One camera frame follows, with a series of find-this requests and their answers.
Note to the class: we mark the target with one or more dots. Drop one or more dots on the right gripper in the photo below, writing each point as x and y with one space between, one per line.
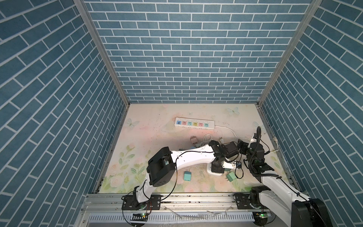
245 146

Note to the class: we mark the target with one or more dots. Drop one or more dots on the teal USB charger plug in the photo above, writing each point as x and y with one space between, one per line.
187 176

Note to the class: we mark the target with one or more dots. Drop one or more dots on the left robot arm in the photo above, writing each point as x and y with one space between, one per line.
162 166

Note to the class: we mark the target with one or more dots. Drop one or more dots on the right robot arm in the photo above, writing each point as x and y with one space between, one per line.
278 184

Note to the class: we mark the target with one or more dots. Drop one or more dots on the white square power socket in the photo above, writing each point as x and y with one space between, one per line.
209 171

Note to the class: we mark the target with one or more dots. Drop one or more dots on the long white power strip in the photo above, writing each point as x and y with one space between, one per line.
194 123

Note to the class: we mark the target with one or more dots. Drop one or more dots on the green USB charger plug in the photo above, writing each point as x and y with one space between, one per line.
231 176

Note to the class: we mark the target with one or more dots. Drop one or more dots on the pink USB charger plug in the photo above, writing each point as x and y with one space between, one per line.
194 140

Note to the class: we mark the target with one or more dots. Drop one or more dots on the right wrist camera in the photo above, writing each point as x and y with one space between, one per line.
253 143

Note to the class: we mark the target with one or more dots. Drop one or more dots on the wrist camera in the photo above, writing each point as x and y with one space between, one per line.
232 165
253 143

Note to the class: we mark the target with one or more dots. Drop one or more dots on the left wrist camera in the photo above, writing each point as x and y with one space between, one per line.
232 165

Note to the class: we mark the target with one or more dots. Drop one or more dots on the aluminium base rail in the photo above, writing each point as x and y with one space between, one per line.
261 208

